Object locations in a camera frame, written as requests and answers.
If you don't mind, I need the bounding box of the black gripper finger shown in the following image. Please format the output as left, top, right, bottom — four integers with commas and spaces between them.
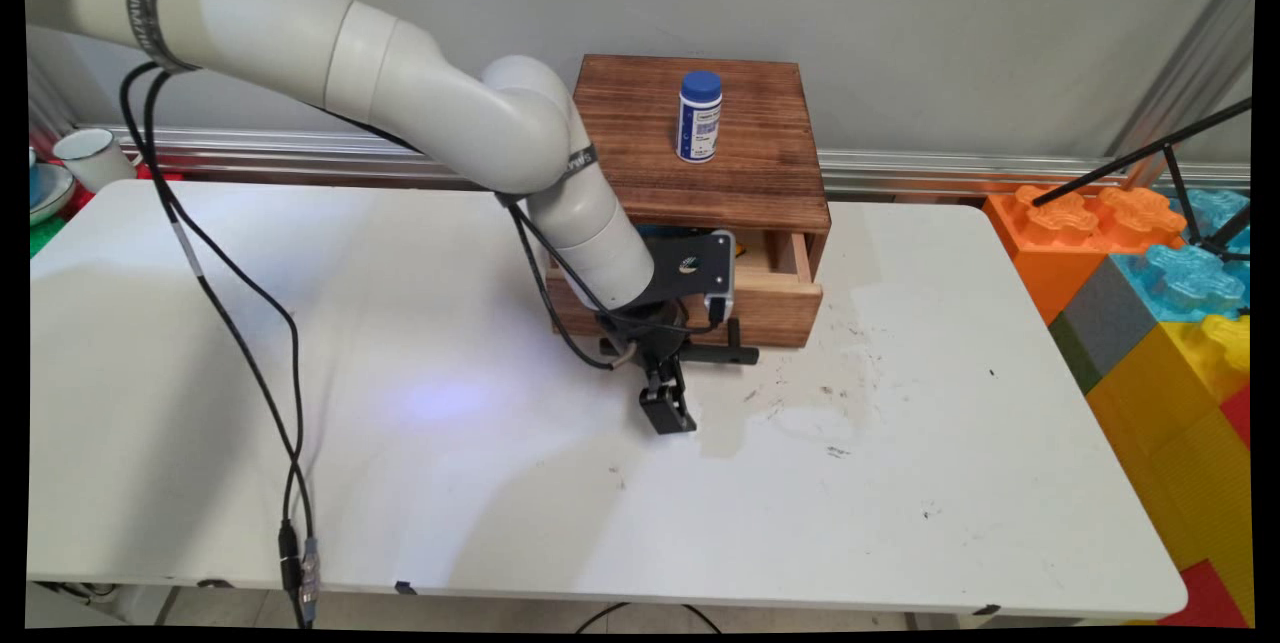
640, 361, 698, 436

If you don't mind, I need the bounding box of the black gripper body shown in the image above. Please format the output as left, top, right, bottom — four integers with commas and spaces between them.
597, 301, 706, 370

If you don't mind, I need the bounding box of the brown wooden cabinet box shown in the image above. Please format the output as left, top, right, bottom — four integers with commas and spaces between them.
545, 55, 832, 324

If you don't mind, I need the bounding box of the white bottle with blue cap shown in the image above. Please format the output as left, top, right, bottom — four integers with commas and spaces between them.
677, 70, 723, 164

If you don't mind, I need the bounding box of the orange giant toy brick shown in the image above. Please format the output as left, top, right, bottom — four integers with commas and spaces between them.
983, 185, 1188, 326

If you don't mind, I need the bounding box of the grey giant toy brick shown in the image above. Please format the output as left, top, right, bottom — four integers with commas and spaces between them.
1048, 258, 1167, 395

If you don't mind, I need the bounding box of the yellow giant toy brick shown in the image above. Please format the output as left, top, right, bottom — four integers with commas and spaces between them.
1085, 313, 1254, 626

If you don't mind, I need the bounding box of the translucent blue giant toy brick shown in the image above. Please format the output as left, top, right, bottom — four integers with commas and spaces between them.
1110, 188, 1252, 325

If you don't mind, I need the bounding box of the black tripod stand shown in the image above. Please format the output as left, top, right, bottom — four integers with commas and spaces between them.
1030, 98, 1253, 261

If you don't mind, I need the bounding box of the red giant toy brick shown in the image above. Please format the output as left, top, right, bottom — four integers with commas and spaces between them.
1160, 558, 1251, 629

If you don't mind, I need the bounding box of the white enamel mug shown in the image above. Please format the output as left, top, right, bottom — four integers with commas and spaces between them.
52, 128, 137, 193

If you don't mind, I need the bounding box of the pale ceramic bowl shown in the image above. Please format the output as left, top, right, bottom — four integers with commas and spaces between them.
28, 161, 77, 226

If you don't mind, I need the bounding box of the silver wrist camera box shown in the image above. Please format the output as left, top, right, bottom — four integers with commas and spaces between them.
705, 233, 740, 325

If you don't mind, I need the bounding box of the black wrist camera mount plate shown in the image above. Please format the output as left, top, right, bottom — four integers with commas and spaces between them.
640, 231, 736, 312

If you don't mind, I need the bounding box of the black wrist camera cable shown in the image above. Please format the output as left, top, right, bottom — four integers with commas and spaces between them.
505, 195, 723, 372

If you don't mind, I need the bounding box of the grey velcro strap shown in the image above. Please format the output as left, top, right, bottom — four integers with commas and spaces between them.
495, 143, 600, 206
126, 0, 193, 75

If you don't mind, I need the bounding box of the black floor cable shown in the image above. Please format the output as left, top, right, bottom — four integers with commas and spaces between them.
573, 603, 723, 635

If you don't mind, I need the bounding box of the horizontal aluminium frame rail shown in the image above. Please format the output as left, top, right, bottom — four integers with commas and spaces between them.
80, 126, 1251, 200

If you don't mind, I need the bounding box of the plain black cable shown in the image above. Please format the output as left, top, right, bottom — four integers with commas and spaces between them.
145, 68, 323, 624

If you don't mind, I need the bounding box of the black cable with white tag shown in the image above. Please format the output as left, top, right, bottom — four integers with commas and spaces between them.
118, 63, 306, 626

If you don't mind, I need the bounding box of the slanted aluminium frame post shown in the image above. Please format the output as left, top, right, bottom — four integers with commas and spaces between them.
1105, 0, 1257, 164

